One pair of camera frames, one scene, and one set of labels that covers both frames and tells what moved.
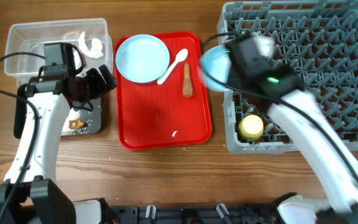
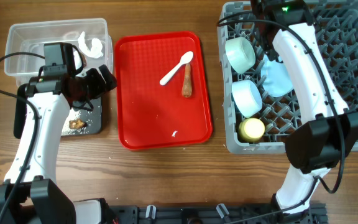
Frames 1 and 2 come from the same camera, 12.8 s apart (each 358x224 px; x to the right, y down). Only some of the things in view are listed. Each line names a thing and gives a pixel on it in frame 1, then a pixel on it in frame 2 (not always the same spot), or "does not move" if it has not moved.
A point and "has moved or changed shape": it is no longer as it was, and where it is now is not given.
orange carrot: [188, 91] does not move
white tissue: [96, 48] does not move
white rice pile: [74, 114] does not move
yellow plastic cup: [251, 127] does not move
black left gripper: [99, 88] does not move
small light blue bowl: [216, 62] → [247, 97]
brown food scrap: [77, 124] does not move
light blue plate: [142, 58] has moved or changed shape
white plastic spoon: [181, 56] has moved or changed shape
